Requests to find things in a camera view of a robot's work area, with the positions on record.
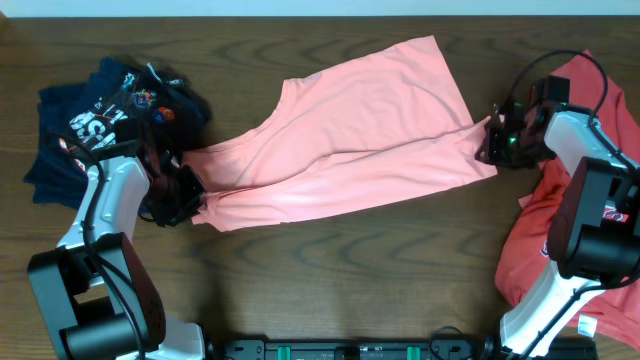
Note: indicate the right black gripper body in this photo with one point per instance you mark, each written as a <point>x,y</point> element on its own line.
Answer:
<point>513,149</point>

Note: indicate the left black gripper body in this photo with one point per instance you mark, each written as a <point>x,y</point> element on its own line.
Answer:
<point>176,197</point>

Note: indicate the pink t-shirt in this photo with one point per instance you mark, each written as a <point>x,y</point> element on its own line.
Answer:
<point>383,128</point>

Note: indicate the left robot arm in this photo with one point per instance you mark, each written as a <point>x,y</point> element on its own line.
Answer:
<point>95,296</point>

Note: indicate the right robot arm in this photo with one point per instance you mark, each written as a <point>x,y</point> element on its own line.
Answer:
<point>593,240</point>

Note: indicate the black printed folded shirt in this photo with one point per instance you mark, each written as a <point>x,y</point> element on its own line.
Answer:
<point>123,102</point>

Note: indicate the red printed t-shirt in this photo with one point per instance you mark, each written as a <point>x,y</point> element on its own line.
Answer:
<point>615,313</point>

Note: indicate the navy folded shirt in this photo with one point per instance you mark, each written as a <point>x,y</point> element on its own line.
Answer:
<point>56,176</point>

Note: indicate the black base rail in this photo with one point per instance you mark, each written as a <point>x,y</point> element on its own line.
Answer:
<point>442,348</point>

